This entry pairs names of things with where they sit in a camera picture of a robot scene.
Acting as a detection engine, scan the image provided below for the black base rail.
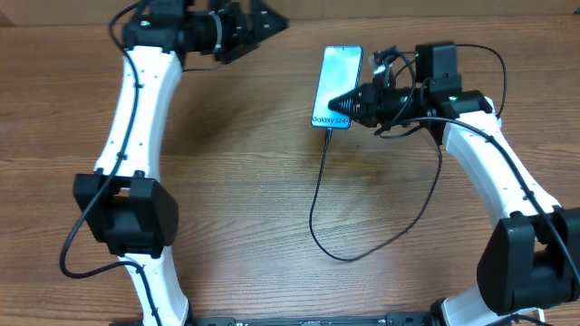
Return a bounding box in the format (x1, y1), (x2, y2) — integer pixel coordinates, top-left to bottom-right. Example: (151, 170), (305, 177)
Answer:
(185, 312), (445, 326)

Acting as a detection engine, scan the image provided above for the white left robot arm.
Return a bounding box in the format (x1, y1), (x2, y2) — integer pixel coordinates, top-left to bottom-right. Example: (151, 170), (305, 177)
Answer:
(73, 1), (289, 325)

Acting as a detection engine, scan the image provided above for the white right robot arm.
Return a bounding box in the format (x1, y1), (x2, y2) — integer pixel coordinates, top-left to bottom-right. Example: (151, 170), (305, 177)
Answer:
(328, 42), (579, 325)

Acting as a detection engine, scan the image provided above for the blue Galaxy smartphone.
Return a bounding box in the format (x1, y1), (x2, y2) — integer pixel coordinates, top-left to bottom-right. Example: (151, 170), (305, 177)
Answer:
(311, 45), (363, 129)

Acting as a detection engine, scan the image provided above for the black charger cable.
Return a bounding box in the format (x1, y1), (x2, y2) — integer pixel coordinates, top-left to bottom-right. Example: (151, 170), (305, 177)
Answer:
(308, 43), (508, 263)

